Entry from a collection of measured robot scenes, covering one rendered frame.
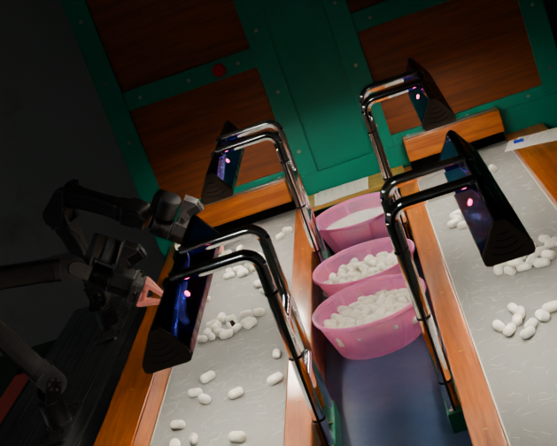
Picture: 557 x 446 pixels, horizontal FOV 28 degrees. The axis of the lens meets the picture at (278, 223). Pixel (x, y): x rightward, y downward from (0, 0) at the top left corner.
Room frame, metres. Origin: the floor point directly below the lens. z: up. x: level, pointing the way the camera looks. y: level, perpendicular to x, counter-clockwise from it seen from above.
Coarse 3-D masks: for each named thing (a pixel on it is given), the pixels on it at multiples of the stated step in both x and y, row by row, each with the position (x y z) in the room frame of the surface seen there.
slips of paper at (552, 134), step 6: (540, 132) 3.17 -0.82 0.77; (546, 132) 3.14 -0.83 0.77; (552, 132) 3.12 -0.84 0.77; (522, 138) 3.14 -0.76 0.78; (528, 138) 3.15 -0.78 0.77; (534, 138) 3.12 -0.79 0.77; (540, 138) 3.10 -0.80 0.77; (546, 138) 3.08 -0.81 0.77; (552, 138) 3.06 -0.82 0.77; (510, 144) 3.15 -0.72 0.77; (516, 144) 3.13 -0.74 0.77; (522, 144) 3.11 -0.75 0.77; (528, 144) 3.09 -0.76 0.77; (534, 144) 3.07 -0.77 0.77
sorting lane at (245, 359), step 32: (288, 224) 3.27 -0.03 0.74; (288, 256) 2.96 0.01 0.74; (224, 288) 2.88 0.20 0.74; (256, 288) 2.78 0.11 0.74; (224, 352) 2.42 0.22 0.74; (256, 352) 2.35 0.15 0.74; (192, 384) 2.31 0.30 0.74; (224, 384) 2.24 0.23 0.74; (256, 384) 2.18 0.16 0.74; (160, 416) 2.20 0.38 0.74; (192, 416) 2.14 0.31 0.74; (224, 416) 2.08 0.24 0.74; (256, 416) 2.03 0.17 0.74
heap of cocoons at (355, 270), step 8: (368, 256) 2.71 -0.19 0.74; (376, 256) 2.70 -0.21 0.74; (384, 256) 2.69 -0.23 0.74; (392, 256) 2.64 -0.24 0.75; (352, 264) 2.70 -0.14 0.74; (360, 264) 2.68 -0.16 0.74; (368, 264) 2.65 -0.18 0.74; (376, 264) 2.64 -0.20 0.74; (384, 264) 2.64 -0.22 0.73; (392, 264) 2.63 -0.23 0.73; (344, 272) 2.67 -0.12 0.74; (352, 272) 2.63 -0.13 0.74; (360, 272) 2.67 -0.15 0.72; (368, 272) 2.61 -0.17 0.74; (376, 272) 2.59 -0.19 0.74; (336, 280) 2.63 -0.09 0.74; (344, 280) 2.61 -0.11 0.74; (352, 280) 2.58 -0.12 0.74; (344, 296) 2.53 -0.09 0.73
